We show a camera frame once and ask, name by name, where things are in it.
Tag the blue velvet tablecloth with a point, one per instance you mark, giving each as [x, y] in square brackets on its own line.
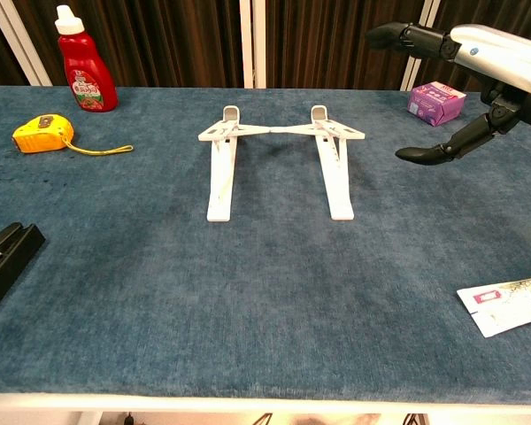
[265, 288]

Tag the white folding laptop stand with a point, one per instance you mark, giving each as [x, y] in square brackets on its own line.
[219, 195]

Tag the purple tissue pack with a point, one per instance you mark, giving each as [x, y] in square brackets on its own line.
[433, 104]

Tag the white frame post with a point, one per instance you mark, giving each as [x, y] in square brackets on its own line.
[20, 44]
[246, 44]
[412, 75]

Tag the black stapler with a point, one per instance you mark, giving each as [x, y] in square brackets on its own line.
[13, 257]

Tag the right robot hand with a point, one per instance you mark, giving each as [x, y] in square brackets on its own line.
[491, 53]

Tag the red ketchup bottle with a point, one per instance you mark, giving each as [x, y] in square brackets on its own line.
[86, 62]

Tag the yellow tape measure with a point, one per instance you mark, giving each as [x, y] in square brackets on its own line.
[44, 135]

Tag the white floral toothpaste tube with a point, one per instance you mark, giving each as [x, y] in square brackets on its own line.
[500, 310]

